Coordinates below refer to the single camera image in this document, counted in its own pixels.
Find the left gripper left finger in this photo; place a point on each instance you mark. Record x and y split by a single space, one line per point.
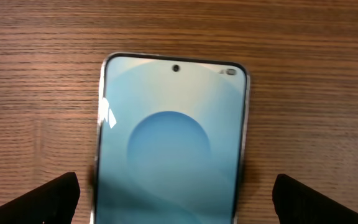
52 203

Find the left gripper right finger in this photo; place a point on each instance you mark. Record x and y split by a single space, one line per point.
296 203

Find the smartphone with teal screen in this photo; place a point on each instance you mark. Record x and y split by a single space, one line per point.
170 139

